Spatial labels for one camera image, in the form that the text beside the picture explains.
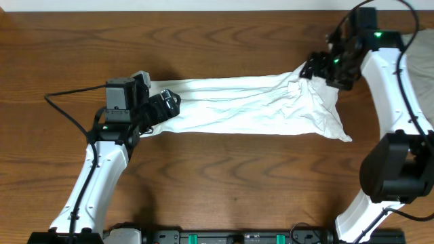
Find white t-shirt black print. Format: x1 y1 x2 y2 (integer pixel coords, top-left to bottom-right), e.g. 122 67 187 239
151 68 352 142

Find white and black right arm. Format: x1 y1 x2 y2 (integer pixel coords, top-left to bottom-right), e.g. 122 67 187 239
300 28 433 243

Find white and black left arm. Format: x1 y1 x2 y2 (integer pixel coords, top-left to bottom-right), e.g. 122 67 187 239
28 81 181 243

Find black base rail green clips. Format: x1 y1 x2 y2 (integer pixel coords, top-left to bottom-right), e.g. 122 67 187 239
101 223 406 244

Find grey folded garment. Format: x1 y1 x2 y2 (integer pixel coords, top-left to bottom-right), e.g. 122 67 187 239
406 29 434 125

